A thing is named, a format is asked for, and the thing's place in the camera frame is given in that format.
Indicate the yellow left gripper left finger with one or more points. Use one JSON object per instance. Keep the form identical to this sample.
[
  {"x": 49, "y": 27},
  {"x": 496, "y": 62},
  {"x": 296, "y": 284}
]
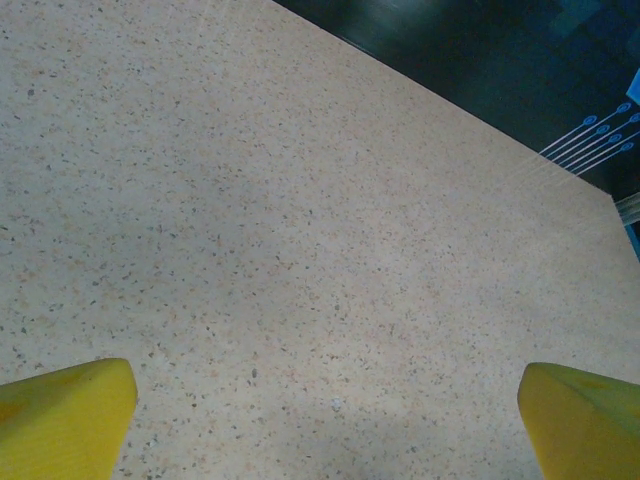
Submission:
[{"x": 60, "y": 425}]

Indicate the aluminium frame post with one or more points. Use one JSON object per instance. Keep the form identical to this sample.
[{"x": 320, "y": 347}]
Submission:
[{"x": 631, "y": 207}]

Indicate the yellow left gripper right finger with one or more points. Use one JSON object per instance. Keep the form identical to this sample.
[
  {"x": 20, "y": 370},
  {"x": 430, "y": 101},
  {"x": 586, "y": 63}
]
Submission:
[{"x": 585, "y": 430}]

